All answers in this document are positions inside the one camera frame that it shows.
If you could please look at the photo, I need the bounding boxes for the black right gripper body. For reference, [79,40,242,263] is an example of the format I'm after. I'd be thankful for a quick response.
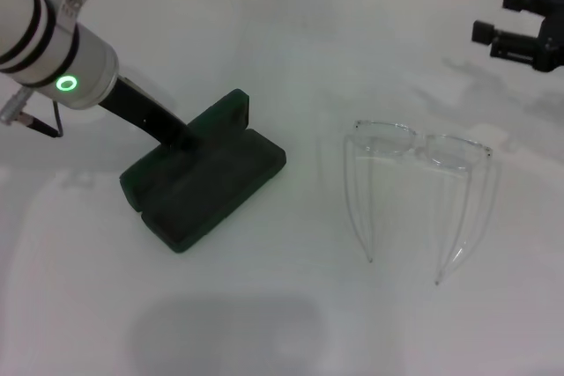
[531,0,564,74]

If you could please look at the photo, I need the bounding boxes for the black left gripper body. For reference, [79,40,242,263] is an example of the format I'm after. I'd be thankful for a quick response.
[98,77,200,151]

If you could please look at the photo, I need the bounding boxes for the green glasses case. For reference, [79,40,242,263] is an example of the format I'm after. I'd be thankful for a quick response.
[118,88,288,255]

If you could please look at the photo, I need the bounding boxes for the clear white glasses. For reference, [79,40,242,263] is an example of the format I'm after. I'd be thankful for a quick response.
[343,119,494,287]

